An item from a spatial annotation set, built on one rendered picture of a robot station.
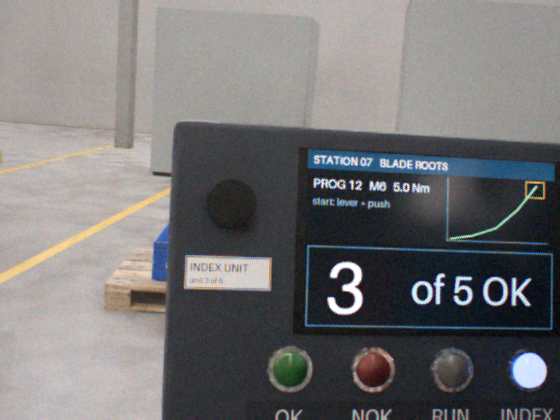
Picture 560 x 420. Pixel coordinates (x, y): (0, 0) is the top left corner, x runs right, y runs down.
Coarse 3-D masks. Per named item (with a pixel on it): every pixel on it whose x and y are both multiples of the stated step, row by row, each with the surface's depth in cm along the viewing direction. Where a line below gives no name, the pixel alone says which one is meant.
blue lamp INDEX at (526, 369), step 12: (528, 348) 43; (516, 360) 43; (528, 360) 43; (540, 360) 43; (516, 372) 43; (528, 372) 43; (540, 372) 43; (516, 384) 43; (528, 384) 43; (540, 384) 43
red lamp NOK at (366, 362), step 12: (372, 348) 42; (360, 360) 41; (372, 360) 41; (384, 360) 41; (360, 372) 41; (372, 372) 41; (384, 372) 41; (360, 384) 41; (372, 384) 41; (384, 384) 42
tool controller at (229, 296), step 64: (192, 128) 41; (256, 128) 42; (320, 128) 43; (192, 192) 41; (256, 192) 41; (320, 192) 42; (384, 192) 43; (448, 192) 43; (512, 192) 44; (192, 256) 41; (256, 256) 41; (448, 256) 43; (512, 256) 44; (192, 320) 40; (256, 320) 41; (448, 320) 43; (512, 320) 43; (192, 384) 40; (256, 384) 41; (320, 384) 41
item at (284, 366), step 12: (288, 348) 41; (300, 348) 41; (276, 360) 41; (288, 360) 40; (300, 360) 41; (276, 372) 40; (288, 372) 40; (300, 372) 40; (276, 384) 41; (288, 384) 40; (300, 384) 41
